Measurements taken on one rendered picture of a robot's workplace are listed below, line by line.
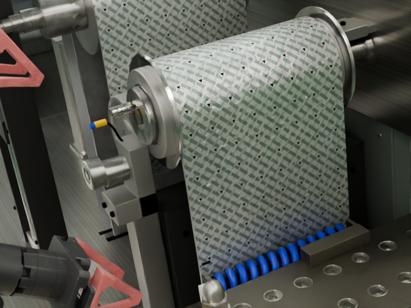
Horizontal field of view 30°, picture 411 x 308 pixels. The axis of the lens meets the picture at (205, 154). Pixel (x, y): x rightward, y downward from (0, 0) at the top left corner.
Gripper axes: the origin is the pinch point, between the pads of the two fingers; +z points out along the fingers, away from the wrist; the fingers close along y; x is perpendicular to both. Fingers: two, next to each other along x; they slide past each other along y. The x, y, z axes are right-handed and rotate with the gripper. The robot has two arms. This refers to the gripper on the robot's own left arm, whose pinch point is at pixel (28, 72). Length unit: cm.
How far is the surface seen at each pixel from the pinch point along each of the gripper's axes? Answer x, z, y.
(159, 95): 4.6, 13.1, 6.3
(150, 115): 1.9, 13.7, 5.4
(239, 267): -10.7, 33.1, 9.9
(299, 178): 2.9, 36.5, 8.0
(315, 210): -0.1, 41.8, 7.9
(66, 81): -6, 32, -68
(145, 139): -1.3, 16.0, 3.0
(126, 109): 1.0, 13.0, 0.6
